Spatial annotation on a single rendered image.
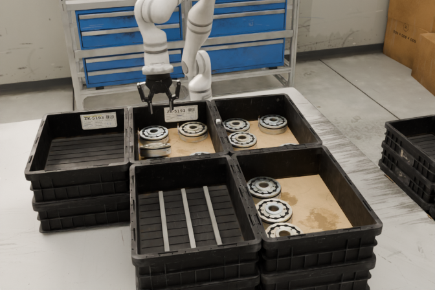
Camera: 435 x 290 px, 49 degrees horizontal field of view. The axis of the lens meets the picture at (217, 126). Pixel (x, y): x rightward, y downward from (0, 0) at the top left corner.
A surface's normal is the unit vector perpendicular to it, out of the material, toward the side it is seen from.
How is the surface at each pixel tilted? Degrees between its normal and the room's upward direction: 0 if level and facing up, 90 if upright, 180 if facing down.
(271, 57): 90
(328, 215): 0
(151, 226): 0
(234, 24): 90
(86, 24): 90
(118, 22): 90
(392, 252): 0
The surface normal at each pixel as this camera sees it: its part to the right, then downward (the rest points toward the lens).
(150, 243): -0.01, -0.88
